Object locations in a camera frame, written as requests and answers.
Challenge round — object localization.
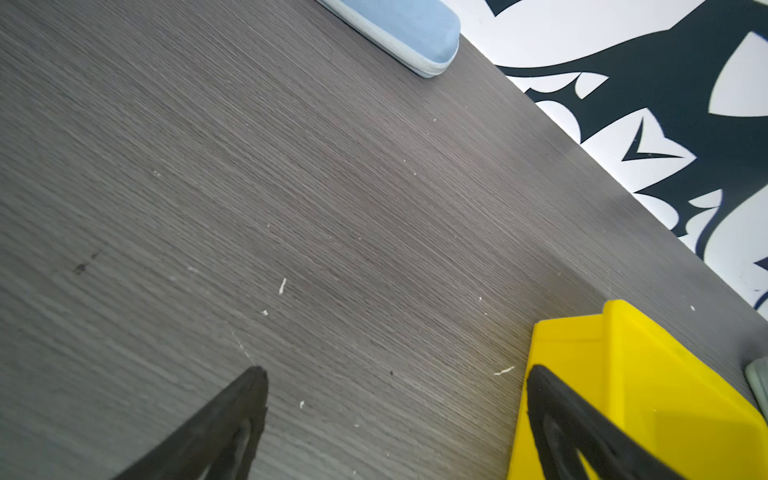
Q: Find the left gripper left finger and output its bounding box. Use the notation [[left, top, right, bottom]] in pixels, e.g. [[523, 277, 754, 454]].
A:
[[116, 366, 269, 479]]

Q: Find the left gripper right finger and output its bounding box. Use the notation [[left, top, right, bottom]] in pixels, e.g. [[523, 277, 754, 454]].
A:
[[526, 365, 681, 479]]

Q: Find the yellow plastic bin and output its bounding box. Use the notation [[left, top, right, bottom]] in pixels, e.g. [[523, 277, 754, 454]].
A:
[[509, 300, 767, 479]]

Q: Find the green glasses case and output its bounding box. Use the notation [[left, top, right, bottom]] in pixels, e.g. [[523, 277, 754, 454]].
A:
[[744, 357, 768, 420]]

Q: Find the blue glasses case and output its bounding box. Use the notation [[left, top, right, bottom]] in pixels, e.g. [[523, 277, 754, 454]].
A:
[[319, 0, 461, 79]]

